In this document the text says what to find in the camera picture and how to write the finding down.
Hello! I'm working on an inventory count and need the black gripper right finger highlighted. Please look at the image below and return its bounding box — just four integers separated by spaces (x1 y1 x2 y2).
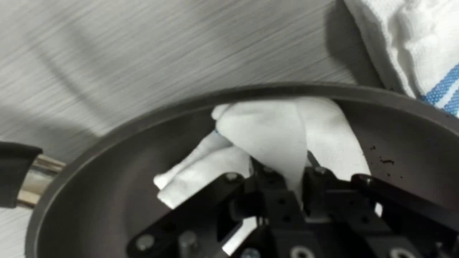
301 151 459 258

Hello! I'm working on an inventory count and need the black frying pan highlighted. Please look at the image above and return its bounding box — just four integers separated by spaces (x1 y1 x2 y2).
0 85 459 258

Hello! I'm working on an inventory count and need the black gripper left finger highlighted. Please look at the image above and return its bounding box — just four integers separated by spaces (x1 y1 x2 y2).
126 155 307 258

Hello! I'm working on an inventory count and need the white towel with blue stripes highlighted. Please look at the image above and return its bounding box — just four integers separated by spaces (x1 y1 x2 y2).
343 0 459 119
152 96 371 211

